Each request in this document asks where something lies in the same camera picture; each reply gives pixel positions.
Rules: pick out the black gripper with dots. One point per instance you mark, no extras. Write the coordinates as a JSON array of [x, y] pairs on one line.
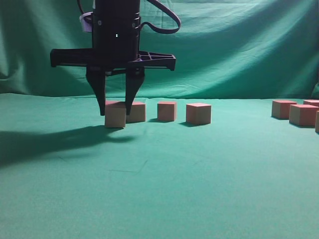
[[115, 28]]

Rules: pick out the pink cube placed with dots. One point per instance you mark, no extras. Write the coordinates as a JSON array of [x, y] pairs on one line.
[[198, 113], [167, 111], [137, 113], [115, 114]]

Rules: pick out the pink cube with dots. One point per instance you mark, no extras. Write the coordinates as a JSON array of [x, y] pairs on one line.
[[317, 123], [303, 115], [281, 109], [311, 102]]

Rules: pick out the green cloth backdrop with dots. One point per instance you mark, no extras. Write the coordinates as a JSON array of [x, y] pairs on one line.
[[246, 175]]

